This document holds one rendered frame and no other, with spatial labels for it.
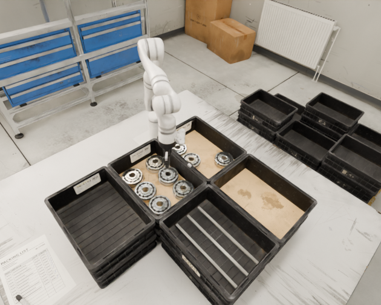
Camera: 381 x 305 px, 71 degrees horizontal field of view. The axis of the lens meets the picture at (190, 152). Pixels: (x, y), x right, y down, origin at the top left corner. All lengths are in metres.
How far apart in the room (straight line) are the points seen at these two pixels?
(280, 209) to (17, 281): 1.19
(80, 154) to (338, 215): 1.50
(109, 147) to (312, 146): 1.64
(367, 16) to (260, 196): 2.92
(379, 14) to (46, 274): 3.79
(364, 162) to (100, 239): 1.91
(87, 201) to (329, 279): 1.15
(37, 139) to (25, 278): 1.87
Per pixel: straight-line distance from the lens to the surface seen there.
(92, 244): 1.24
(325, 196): 1.69
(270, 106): 2.55
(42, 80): 2.98
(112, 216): 1.28
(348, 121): 2.71
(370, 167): 2.36
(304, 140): 2.48
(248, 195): 1.36
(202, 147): 1.53
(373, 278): 2.46
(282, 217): 1.34
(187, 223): 1.23
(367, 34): 3.92
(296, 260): 1.42
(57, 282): 1.36
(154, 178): 1.37
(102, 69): 3.21
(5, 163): 2.96
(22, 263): 1.45
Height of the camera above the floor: 1.91
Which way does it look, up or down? 46 degrees down
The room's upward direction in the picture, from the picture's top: 4 degrees clockwise
